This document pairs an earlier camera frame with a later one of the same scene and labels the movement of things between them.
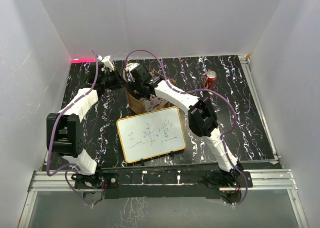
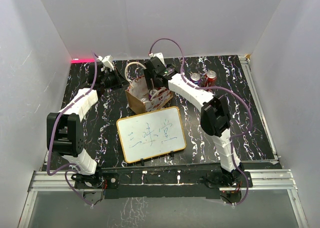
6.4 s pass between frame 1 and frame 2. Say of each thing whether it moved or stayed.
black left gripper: stayed
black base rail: stayed
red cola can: stayed
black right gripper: moved
